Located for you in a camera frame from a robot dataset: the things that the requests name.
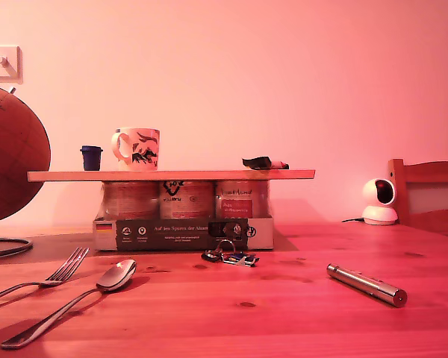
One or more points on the metallic fork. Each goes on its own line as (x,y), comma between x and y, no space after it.
(65,270)

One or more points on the tin can with red label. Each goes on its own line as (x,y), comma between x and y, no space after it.
(240,203)

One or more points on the black crumpled wrapper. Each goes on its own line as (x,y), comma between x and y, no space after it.
(257,162)

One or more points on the wooden board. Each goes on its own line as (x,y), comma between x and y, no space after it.
(171,175)

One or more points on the small red white packet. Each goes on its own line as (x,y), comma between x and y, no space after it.
(279,164)

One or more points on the printed cardboard tray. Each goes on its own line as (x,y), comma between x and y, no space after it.
(179,235)

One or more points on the bunch of keys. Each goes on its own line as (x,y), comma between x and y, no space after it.
(242,258)

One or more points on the white mug with dark print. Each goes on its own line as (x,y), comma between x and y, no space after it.
(143,149)

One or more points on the tin can with pale label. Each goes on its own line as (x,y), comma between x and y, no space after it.
(130,201)

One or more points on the small blue cup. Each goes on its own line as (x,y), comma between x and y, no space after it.
(91,158)

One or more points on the metallic spoon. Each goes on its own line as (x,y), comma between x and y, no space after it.
(115,277)

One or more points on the silver metal laser pointer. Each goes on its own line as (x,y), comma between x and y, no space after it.
(366,285)

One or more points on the brown globe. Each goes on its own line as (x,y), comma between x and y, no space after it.
(11,156)

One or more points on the white security camera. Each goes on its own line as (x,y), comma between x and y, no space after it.
(379,214)

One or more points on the white wall plate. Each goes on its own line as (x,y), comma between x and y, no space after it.
(11,76)

